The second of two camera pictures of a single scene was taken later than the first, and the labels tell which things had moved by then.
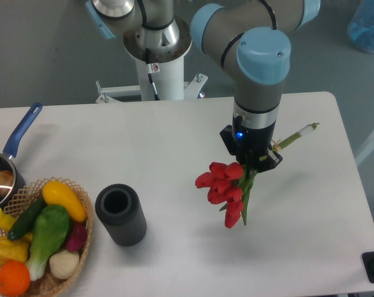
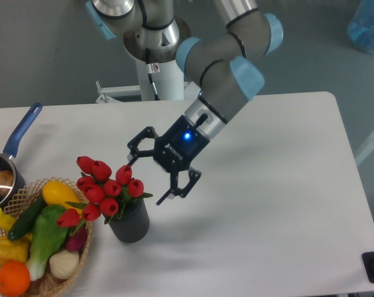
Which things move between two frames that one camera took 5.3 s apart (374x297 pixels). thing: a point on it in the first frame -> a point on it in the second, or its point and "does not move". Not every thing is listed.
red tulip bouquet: [230, 184] -> [101, 197]
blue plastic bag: [366, 29] does not move
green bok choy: [50, 229] does not move
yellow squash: [55, 193] does not move
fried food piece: [0, 182] does not move
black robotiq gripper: [252, 145] -> [173, 150]
